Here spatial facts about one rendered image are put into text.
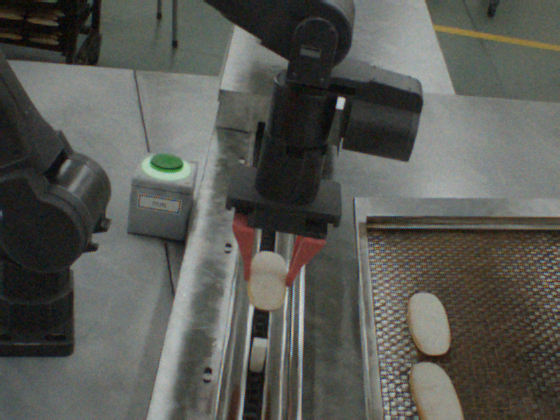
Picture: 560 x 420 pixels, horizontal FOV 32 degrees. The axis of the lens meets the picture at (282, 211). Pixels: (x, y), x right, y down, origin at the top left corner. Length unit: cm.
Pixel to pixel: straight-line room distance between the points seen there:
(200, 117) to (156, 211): 37
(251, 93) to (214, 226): 28
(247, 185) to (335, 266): 31
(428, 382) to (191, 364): 21
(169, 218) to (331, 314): 22
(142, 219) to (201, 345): 26
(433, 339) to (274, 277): 16
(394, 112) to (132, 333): 36
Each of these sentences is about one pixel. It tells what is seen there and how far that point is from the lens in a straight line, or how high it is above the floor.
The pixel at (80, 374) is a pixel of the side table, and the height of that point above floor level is 82.
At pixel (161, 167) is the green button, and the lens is 111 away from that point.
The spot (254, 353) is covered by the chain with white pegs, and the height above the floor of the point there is 86.
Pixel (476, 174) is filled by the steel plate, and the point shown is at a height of 82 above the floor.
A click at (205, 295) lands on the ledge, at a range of 98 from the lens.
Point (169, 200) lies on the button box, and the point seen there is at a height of 87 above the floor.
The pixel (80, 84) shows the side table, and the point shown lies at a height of 82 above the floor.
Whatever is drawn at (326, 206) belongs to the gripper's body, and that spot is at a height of 102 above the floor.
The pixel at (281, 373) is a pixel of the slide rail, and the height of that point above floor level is 85.
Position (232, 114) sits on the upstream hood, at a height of 88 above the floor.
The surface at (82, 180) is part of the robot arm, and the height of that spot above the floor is 98.
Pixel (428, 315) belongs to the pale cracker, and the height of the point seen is 91.
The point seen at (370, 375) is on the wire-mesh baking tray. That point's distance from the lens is 87.
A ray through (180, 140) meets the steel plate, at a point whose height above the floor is 82.
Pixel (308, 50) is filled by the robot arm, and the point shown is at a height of 116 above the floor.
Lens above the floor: 142
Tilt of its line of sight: 29 degrees down
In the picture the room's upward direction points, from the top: 11 degrees clockwise
